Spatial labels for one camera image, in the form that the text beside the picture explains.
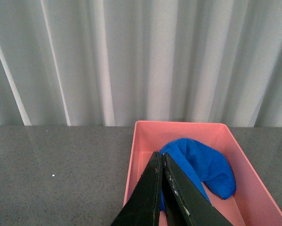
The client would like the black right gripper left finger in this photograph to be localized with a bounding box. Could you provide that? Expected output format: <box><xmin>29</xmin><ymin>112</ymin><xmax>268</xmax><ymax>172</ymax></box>
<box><xmin>111</xmin><ymin>152</ymin><xmax>163</xmax><ymax>226</ymax></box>

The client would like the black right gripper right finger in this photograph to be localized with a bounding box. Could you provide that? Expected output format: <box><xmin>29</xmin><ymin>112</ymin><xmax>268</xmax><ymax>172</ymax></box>
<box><xmin>162</xmin><ymin>153</ymin><xmax>231</xmax><ymax>226</ymax></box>

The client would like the blue microfiber cloth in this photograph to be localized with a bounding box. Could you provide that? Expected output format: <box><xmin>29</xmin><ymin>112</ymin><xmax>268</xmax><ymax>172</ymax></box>
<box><xmin>160</xmin><ymin>138</ymin><xmax>236</xmax><ymax>201</ymax></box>

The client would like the pink plastic bin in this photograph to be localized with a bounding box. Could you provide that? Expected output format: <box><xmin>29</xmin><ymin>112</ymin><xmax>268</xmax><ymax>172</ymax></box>
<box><xmin>124</xmin><ymin>121</ymin><xmax>282</xmax><ymax>226</ymax></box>

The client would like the white pleated curtain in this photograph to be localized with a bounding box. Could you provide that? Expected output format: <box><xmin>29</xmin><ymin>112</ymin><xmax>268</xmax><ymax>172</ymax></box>
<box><xmin>0</xmin><ymin>0</ymin><xmax>282</xmax><ymax>127</ymax></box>

